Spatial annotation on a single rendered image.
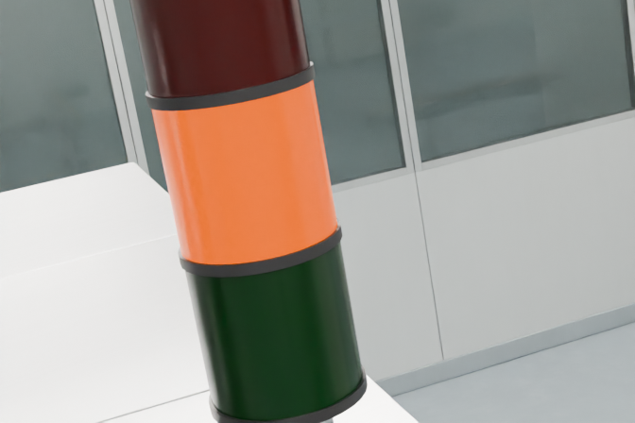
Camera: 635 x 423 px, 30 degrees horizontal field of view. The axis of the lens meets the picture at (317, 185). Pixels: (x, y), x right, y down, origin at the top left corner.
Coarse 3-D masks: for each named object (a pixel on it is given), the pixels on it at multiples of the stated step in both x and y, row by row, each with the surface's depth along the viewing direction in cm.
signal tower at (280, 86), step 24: (312, 72) 35; (192, 96) 33; (216, 96) 33; (240, 96) 33; (264, 96) 33; (336, 240) 36; (192, 264) 35; (216, 264) 34; (240, 264) 34; (264, 264) 34; (288, 264) 34; (360, 384) 37; (336, 408) 36
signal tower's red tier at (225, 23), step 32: (160, 0) 33; (192, 0) 32; (224, 0) 32; (256, 0) 33; (288, 0) 34; (160, 32) 33; (192, 32) 33; (224, 32) 33; (256, 32) 33; (288, 32) 34; (160, 64) 33; (192, 64) 33; (224, 64) 33; (256, 64) 33; (288, 64) 34; (160, 96) 34
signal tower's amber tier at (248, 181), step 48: (288, 96) 34; (192, 144) 34; (240, 144) 33; (288, 144) 34; (192, 192) 34; (240, 192) 34; (288, 192) 34; (192, 240) 35; (240, 240) 34; (288, 240) 34
